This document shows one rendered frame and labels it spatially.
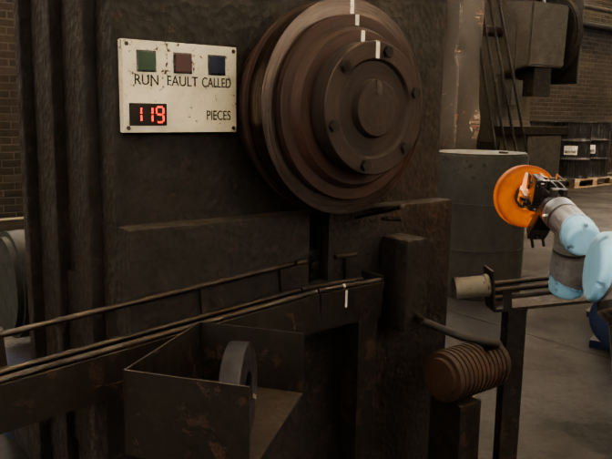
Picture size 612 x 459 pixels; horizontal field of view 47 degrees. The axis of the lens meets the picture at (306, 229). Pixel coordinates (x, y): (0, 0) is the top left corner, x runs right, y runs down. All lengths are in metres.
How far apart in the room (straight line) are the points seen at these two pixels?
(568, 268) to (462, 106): 4.30
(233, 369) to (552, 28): 8.84
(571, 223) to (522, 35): 7.97
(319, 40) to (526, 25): 8.00
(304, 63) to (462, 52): 4.42
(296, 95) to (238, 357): 0.60
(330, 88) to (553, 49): 8.34
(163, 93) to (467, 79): 4.56
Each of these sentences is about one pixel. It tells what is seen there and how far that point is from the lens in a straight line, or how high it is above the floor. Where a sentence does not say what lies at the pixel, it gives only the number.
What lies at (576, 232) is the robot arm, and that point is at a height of 0.87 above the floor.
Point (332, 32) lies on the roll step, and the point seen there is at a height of 1.27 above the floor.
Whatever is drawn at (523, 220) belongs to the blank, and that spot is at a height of 0.84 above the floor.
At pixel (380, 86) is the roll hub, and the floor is 1.16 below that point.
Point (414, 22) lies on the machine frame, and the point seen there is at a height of 1.34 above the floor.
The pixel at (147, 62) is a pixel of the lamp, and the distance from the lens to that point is 1.45.
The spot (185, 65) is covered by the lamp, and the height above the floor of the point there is 1.20.
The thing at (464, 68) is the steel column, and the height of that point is 1.47.
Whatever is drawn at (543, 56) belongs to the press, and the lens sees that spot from 9.55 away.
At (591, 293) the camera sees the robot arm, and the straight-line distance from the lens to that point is 1.22.
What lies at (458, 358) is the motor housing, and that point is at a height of 0.53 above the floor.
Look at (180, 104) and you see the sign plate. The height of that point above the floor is 1.12.
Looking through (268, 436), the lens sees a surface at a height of 0.60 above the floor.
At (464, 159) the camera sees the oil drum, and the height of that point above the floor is 0.85.
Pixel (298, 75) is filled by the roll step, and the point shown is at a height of 1.18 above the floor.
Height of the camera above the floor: 1.11
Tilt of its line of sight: 10 degrees down
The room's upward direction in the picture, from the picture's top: 1 degrees clockwise
